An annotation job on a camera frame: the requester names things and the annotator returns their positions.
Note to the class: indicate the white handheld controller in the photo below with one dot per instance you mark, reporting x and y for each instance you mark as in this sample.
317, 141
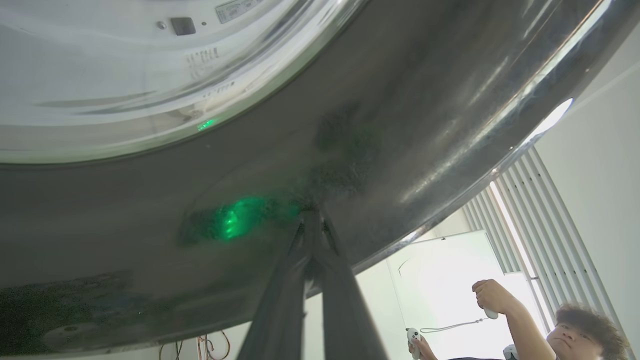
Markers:
491, 313
414, 337

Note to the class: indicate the round black glass washer door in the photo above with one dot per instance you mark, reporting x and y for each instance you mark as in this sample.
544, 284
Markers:
400, 125

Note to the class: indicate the white board panel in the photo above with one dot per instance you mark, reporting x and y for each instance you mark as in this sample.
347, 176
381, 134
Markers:
450, 280

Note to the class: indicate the operator left hand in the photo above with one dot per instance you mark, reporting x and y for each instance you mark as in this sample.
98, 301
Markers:
492, 295

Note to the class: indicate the grey warning sticker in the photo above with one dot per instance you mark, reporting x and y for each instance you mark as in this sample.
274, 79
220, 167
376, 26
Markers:
235, 10

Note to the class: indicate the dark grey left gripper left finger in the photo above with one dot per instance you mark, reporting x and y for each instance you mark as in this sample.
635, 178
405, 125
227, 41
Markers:
280, 310

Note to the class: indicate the operator with curly dark hair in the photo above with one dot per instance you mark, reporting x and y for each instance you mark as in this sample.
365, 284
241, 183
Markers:
595, 325

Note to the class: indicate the operator left forearm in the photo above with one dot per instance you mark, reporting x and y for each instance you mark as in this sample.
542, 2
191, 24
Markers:
525, 330

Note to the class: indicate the black door latch slot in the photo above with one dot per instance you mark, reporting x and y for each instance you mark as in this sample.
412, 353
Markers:
183, 26

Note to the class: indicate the operator right hand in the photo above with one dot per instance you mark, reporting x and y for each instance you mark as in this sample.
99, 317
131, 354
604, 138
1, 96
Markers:
425, 350

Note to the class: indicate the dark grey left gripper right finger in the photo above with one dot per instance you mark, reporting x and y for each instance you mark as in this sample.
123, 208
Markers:
345, 315

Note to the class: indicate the white vertical slat blinds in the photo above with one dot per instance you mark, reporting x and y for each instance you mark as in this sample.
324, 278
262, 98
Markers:
550, 225

